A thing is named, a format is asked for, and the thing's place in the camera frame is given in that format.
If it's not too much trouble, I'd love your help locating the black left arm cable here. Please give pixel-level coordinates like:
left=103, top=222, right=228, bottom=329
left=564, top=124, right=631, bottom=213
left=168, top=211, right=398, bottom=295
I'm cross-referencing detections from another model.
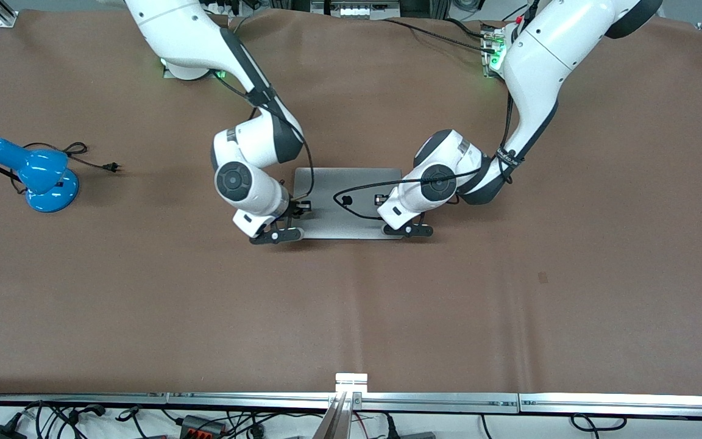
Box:
left=333, top=91, right=525, bottom=220

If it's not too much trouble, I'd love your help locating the brown table cover mat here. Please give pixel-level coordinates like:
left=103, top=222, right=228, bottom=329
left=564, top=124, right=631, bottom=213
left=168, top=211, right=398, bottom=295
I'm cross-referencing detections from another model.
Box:
left=0, top=9, right=702, bottom=397

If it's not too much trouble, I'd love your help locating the aluminium centre post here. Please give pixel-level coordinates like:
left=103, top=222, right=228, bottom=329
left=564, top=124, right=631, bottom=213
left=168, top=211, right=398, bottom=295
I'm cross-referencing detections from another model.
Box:
left=313, top=373, right=369, bottom=439

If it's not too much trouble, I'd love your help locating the blue desk lamp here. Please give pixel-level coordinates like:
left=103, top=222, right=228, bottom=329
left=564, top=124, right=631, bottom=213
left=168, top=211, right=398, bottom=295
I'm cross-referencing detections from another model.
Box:
left=0, top=138, right=81, bottom=213

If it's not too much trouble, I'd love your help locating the aluminium frame rail with light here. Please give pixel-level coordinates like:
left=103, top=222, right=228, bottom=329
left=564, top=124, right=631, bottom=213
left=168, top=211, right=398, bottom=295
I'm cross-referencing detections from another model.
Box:
left=518, top=393, right=702, bottom=420

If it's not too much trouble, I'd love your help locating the black power adapter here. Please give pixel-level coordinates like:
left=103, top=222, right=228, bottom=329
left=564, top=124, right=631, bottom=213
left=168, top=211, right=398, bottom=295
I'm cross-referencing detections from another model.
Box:
left=0, top=413, right=27, bottom=439

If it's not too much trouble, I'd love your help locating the black cable at arm base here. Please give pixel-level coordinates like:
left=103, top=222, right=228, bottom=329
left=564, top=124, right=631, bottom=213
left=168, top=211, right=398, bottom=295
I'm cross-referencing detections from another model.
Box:
left=380, top=17, right=499, bottom=54

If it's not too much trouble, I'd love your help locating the long aluminium frame rail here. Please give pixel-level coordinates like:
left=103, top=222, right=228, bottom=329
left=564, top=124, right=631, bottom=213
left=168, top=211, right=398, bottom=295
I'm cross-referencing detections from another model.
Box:
left=167, top=392, right=520, bottom=414

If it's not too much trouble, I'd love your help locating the black lamp power cord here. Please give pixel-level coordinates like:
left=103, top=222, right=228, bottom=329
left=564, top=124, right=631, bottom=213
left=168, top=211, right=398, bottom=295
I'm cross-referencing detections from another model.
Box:
left=0, top=141, right=122, bottom=196

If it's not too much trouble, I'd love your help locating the arm base connector board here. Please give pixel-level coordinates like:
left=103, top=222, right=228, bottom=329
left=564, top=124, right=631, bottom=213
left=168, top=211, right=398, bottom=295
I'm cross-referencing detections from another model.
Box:
left=480, top=21, right=511, bottom=79

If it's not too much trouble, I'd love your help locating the grey power strip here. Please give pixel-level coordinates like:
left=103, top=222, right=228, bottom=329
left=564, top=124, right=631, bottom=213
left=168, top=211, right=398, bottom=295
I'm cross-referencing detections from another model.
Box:
left=310, top=0, right=402, bottom=20

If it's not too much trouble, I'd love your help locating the black adapter with orange buttons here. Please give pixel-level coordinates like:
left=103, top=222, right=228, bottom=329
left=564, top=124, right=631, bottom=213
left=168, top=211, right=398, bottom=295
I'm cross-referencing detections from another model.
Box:
left=179, top=415, right=228, bottom=437

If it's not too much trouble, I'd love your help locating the short aluminium frame rail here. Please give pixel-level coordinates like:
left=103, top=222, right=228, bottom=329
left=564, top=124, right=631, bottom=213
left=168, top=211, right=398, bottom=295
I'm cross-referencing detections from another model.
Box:
left=0, top=392, right=169, bottom=407

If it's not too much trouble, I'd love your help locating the black looped floor cable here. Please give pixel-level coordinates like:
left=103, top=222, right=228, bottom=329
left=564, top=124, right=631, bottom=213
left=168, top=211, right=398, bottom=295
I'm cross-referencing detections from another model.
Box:
left=570, top=413, right=627, bottom=435

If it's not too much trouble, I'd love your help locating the grey metal base plate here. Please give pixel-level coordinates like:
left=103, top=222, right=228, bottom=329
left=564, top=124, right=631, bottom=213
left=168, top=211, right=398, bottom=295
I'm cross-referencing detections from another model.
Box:
left=293, top=168, right=404, bottom=240

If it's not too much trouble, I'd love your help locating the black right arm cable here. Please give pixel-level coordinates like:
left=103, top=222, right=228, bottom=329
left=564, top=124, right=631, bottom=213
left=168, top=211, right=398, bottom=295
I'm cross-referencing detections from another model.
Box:
left=213, top=69, right=314, bottom=205

